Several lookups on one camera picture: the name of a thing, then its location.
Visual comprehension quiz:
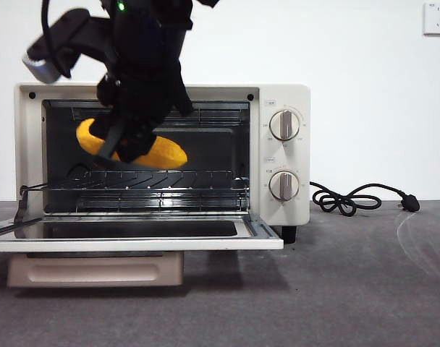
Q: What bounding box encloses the black power cable with plug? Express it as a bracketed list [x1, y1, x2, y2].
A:
[309, 180, 421, 218]

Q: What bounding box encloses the oven door with glass window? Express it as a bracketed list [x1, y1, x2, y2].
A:
[0, 184, 285, 288]

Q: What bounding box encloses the black camera bracket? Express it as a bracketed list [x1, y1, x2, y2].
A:
[26, 9, 114, 80]

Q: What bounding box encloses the cream Toshiba toaster oven body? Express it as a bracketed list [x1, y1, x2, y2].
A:
[14, 82, 310, 244]

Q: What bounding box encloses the yellow corn cob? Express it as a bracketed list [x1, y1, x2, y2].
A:
[75, 118, 189, 169]

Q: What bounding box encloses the cream oven control knob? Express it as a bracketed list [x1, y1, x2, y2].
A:
[268, 170, 300, 202]
[268, 110, 301, 142]

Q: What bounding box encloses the black camera cable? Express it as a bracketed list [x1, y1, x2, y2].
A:
[41, 0, 60, 79]

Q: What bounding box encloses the metal wire oven rack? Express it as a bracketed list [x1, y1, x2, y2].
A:
[22, 169, 250, 192]

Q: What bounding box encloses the white wall socket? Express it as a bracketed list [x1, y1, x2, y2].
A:
[423, 1, 440, 36]

